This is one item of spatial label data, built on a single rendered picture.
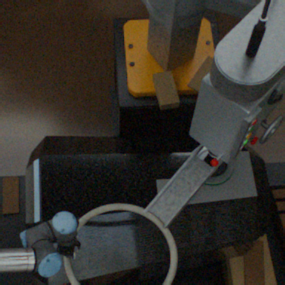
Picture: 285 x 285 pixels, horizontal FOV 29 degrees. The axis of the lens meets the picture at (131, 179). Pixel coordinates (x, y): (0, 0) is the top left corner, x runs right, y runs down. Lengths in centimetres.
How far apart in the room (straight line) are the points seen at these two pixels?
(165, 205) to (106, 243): 35
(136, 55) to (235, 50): 121
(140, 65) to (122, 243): 100
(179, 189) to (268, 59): 80
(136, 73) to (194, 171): 76
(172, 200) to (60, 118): 151
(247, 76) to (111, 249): 114
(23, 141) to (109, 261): 135
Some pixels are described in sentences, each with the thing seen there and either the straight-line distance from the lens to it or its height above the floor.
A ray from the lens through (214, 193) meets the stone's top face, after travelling 261.
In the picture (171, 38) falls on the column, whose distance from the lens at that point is 278.
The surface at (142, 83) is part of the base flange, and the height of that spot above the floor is 78.
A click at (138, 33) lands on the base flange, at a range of 316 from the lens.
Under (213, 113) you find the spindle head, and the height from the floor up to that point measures 143.
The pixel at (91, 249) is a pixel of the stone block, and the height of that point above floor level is 73.
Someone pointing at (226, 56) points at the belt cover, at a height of 172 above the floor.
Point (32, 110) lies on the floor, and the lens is 383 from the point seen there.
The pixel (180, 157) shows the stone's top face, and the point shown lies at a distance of 267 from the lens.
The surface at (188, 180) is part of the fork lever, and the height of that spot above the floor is 98.
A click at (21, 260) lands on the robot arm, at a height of 137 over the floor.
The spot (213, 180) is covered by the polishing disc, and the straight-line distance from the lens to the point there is 261.
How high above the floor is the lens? 322
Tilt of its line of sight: 66 degrees down
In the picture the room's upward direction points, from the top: 3 degrees clockwise
